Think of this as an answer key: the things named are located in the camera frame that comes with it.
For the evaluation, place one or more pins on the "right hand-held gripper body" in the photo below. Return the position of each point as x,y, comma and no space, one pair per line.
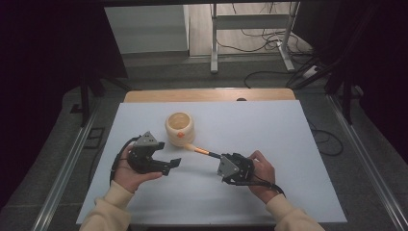
237,170

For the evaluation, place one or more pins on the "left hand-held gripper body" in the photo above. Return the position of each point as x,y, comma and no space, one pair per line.
142,160

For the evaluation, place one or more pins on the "cream ceramic cup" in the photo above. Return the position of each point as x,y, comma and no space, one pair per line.
180,131

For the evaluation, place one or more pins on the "person's left hand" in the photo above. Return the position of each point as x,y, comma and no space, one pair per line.
126,178

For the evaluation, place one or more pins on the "person's right hand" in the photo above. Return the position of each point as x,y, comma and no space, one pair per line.
265,179

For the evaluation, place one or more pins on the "white board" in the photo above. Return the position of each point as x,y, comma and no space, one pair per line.
256,128

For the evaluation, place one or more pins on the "black floor plate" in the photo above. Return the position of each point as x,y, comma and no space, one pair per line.
93,138

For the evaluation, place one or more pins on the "wooden table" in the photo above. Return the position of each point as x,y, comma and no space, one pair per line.
205,95

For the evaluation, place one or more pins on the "black metal stand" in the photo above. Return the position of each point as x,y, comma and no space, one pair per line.
346,99
85,99

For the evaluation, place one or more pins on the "white power strip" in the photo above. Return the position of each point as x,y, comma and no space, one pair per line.
310,71

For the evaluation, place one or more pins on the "white panel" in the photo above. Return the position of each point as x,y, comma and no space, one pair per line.
147,29

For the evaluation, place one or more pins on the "dark curtain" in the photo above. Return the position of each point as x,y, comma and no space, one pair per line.
369,64
48,64

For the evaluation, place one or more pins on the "aluminium floor rail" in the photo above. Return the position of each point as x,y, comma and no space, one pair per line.
369,160
64,173

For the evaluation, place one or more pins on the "white metal desk frame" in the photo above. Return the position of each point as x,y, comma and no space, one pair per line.
247,21

